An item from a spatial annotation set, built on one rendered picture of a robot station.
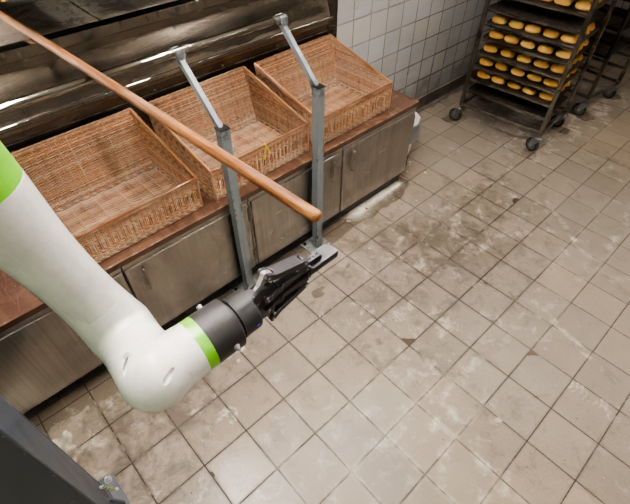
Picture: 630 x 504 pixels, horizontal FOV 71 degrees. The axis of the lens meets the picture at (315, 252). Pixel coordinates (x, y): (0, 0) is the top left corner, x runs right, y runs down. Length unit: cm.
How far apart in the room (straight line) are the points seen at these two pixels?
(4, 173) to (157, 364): 31
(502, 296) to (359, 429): 104
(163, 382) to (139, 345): 7
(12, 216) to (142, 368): 26
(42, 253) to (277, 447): 145
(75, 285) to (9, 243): 11
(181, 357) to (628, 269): 259
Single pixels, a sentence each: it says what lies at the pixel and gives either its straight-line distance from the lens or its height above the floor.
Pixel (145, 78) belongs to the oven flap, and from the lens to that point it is 217.
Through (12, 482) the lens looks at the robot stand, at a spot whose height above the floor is 71.
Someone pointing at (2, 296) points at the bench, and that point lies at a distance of 191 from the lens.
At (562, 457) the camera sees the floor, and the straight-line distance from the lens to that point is 215.
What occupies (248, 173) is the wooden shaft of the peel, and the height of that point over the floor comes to 120.
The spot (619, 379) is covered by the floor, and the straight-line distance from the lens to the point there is 245.
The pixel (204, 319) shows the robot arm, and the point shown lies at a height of 124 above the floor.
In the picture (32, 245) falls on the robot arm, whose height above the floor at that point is 142.
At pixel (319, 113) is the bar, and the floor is 84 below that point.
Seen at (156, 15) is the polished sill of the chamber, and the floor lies 116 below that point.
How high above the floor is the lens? 182
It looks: 47 degrees down
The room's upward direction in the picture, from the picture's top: straight up
